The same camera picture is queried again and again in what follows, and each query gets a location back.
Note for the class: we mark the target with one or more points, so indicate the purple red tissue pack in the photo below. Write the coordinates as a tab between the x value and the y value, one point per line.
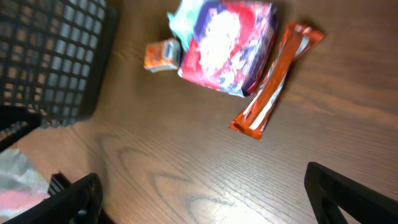
230	46

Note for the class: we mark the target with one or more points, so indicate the grey plastic mesh basket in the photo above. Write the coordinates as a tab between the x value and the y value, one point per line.
54	55

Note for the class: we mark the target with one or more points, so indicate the mint green snack packet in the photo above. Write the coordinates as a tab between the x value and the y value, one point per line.
183	20

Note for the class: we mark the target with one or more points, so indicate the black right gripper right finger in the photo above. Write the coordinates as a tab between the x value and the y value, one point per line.
330	192

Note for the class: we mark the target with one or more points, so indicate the orange red snack bar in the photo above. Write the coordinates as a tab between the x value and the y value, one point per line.
297	39

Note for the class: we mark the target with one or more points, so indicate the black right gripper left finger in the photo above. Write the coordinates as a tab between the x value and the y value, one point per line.
78	202

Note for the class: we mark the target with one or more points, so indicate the small orange box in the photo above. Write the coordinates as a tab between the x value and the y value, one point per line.
163	55

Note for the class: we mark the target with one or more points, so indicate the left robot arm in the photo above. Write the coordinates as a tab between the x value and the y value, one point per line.
17	122

